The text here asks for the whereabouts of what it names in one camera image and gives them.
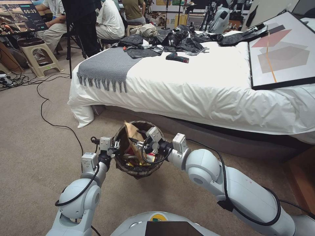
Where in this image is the grey fringed knit throw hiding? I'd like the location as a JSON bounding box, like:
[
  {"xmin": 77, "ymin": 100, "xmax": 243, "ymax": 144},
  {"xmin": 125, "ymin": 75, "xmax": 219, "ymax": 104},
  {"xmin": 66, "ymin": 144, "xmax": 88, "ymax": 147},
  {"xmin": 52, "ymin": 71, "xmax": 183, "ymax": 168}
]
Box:
[{"xmin": 76, "ymin": 45, "xmax": 149, "ymax": 94}]

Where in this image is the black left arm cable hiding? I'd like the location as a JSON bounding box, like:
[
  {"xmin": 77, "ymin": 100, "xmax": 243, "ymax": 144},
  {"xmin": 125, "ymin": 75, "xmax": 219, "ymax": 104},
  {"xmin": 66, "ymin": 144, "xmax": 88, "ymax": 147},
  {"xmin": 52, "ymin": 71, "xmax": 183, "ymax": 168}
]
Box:
[{"xmin": 55, "ymin": 164, "xmax": 100, "ymax": 207}]

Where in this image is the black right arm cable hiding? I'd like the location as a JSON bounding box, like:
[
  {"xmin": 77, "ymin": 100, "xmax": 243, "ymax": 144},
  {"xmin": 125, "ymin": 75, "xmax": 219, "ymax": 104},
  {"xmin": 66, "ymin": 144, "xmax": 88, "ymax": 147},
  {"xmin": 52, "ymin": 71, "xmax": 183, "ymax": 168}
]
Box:
[{"xmin": 186, "ymin": 138, "xmax": 315, "ymax": 226}]

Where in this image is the white bed duvet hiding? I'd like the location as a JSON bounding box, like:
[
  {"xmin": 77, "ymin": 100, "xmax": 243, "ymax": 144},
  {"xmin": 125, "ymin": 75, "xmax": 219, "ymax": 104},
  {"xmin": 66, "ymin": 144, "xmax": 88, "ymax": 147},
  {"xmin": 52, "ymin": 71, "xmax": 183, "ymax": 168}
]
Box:
[{"xmin": 67, "ymin": 30, "xmax": 315, "ymax": 146}]

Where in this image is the flat black garbage bag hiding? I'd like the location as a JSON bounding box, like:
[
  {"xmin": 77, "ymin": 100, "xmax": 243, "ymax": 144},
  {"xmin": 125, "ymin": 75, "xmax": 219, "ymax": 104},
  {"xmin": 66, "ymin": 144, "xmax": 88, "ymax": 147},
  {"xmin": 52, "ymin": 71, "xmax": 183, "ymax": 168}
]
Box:
[{"xmin": 125, "ymin": 46, "xmax": 164, "ymax": 59}]

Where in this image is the large crumpled black garbage bag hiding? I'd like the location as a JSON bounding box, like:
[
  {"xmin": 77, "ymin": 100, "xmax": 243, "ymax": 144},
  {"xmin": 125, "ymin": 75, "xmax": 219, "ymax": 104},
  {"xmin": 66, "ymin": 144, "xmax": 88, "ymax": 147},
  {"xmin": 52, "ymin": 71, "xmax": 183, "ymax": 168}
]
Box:
[{"xmin": 161, "ymin": 24, "xmax": 206, "ymax": 55}]

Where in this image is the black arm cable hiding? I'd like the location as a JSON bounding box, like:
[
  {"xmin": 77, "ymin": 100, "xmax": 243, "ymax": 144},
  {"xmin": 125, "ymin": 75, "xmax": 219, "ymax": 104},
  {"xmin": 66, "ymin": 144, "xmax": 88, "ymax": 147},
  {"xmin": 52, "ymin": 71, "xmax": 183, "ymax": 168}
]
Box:
[
  {"xmin": 55, "ymin": 164, "xmax": 100, "ymax": 207},
  {"xmin": 186, "ymin": 138, "xmax": 315, "ymax": 226}
]

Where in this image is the white power strip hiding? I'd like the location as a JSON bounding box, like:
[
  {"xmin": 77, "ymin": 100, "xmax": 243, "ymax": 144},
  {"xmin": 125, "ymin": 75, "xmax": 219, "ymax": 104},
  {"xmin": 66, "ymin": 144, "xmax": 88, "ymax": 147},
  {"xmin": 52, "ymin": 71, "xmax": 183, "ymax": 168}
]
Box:
[{"xmin": 0, "ymin": 73, "xmax": 15, "ymax": 88}]

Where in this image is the yellow background bin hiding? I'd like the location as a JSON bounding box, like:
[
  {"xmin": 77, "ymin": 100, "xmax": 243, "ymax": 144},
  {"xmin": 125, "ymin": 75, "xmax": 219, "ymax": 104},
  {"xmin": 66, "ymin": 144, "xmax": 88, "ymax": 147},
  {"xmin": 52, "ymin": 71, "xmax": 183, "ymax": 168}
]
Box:
[{"xmin": 174, "ymin": 13, "xmax": 190, "ymax": 30}]

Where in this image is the beige crumpled cloth bundle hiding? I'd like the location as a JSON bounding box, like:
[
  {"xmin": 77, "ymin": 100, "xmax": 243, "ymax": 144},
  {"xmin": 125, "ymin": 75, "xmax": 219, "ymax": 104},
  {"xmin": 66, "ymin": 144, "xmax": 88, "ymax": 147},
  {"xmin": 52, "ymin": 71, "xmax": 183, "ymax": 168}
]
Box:
[{"xmin": 130, "ymin": 23, "xmax": 158, "ymax": 37}]

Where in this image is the monitor with timer display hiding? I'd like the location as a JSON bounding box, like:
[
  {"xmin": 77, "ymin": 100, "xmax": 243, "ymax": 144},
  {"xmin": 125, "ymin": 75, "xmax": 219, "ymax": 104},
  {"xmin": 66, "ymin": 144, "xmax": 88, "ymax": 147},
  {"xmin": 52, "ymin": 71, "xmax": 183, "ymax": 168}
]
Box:
[{"xmin": 0, "ymin": 0, "xmax": 48, "ymax": 38}]

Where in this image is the brown paper bag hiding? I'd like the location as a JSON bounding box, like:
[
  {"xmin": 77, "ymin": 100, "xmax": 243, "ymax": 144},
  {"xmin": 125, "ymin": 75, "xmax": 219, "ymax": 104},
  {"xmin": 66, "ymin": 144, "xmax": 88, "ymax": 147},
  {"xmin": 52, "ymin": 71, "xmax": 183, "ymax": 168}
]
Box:
[{"xmin": 123, "ymin": 120, "xmax": 149, "ymax": 166}]

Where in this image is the long black garbage bag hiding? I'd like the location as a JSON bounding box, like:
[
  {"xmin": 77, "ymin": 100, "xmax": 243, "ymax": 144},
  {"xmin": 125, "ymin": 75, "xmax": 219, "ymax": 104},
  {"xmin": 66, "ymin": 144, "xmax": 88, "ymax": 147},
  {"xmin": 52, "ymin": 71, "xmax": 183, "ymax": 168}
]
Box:
[{"xmin": 218, "ymin": 22, "xmax": 269, "ymax": 47}]

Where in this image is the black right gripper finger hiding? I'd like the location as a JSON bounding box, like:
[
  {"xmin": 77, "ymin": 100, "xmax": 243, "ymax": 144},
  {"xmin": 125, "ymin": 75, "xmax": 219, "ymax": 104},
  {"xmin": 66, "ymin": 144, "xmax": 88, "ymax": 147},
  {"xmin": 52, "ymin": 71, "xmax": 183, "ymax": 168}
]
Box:
[
  {"xmin": 128, "ymin": 137, "xmax": 151, "ymax": 148},
  {"xmin": 142, "ymin": 143, "xmax": 159, "ymax": 156}
]

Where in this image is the black framed abstract picture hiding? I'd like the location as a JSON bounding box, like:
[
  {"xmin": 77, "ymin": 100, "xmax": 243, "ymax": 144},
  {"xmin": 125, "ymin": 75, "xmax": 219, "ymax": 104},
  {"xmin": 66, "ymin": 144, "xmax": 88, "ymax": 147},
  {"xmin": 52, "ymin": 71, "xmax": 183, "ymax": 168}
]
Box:
[{"xmin": 247, "ymin": 10, "xmax": 315, "ymax": 91}]

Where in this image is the black tripod stand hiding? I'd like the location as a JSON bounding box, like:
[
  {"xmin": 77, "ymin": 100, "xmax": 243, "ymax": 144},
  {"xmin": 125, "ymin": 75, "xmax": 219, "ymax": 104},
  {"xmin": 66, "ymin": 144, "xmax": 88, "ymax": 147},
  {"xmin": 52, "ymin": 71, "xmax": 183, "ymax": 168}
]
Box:
[{"xmin": 61, "ymin": 0, "xmax": 99, "ymax": 80}]

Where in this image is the small beige plastic stool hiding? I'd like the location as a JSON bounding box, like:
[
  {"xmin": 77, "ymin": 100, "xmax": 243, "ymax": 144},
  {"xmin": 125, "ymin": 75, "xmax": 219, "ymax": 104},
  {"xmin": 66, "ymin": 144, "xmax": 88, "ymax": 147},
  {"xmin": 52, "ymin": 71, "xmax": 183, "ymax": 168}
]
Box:
[{"xmin": 126, "ymin": 22, "xmax": 144, "ymax": 37}]

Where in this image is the wide black plastic sheet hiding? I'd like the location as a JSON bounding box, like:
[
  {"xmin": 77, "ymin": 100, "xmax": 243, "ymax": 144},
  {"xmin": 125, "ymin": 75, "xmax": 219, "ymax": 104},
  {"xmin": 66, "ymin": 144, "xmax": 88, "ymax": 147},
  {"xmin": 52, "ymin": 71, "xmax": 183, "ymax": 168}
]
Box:
[{"xmin": 117, "ymin": 34, "xmax": 153, "ymax": 48}]

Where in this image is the black and red power drill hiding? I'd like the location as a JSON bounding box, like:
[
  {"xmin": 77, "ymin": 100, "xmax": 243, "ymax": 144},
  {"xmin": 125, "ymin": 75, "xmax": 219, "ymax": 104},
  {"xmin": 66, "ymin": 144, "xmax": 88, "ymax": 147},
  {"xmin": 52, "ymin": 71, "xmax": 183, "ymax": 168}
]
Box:
[{"xmin": 165, "ymin": 52, "xmax": 190, "ymax": 64}]

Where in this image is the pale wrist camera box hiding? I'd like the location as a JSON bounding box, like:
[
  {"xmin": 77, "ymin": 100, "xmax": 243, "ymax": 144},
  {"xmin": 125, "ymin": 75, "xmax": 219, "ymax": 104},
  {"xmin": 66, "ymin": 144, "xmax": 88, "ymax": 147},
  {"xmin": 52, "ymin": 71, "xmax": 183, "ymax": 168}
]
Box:
[
  {"xmin": 145, "ymin": 127, "xmax": 163, "ymax": 145},
  {"xmin": 99, "ymin": 136, "xmax": 112, "ymax": 152}
]

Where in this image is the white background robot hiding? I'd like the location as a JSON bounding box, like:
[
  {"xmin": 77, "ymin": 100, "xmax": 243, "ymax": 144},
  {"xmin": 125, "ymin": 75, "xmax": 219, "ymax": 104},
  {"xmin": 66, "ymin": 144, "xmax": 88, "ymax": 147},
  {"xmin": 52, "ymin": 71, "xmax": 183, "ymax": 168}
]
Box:
[{"xmin": 199, "ymin": 0, "xmax": 233, "ymax": 34}]

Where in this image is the black floor cable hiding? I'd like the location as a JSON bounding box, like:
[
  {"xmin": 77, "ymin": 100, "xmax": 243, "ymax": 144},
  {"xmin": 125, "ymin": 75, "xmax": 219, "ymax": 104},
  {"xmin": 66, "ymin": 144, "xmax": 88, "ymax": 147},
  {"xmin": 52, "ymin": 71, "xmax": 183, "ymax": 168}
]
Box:
[{"xmin": 36, "ymin": 73, "xmax": 85, "ymax": 158}]

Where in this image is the red and yellow snack wrapper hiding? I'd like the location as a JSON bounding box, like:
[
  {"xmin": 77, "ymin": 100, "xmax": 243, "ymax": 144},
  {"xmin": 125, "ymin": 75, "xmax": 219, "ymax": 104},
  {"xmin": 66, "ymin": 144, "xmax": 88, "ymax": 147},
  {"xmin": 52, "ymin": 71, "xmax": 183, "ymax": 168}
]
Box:
[{"xmin": 144, "ymin": 152, "xmax": 158, "ymax": 163}]

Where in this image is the dark woven wicker trash bin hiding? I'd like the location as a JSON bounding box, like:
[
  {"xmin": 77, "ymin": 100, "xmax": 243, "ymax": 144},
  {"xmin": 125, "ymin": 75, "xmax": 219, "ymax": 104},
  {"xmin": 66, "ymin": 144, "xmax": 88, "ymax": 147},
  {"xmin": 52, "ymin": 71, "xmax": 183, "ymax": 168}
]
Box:
[{"xmin": 113, "ymin": 120, "xmax": 166, "ymax": 179}]

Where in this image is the orange strap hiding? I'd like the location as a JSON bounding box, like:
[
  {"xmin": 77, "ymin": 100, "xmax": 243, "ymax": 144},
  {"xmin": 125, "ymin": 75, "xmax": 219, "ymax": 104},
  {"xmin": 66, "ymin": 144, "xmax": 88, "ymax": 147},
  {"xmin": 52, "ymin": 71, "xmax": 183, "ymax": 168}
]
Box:
[{"xmin": 265, "ymin": 29, "xmax": 278, "ymax": 84}]

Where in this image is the person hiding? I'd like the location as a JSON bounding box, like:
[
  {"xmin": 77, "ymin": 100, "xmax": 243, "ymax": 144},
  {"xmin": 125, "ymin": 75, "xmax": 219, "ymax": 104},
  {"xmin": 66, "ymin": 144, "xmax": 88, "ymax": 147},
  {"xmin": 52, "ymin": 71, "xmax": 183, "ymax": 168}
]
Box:
[
  {"xmin": 34, "ymin": 0, "xmax": 68, "ymax": 55},
  {"xmin": 95, "ymin": 0, "xmax": 125, "ymax": 42},
  {"xmin": 122, "ymin": 0, "xmax": 147, "ymax": 26}
]

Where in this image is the white robot front shell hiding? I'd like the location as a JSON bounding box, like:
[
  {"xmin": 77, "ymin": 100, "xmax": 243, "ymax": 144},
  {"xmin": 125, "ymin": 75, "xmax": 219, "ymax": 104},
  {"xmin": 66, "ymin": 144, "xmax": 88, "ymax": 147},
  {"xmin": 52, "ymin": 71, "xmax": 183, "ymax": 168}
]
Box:
[{"xmin": 109, "ymin": 211, "xmax": 215, "ymax": 236}]

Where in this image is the grey bed base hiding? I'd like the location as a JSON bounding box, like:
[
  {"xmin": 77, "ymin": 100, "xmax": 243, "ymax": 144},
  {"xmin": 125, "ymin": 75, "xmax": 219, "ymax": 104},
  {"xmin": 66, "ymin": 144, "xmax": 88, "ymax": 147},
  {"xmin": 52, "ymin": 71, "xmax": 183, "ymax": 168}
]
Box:
[{"xmin": 92, "ymin": 104, "xmax": 311, "ymax": 163}]

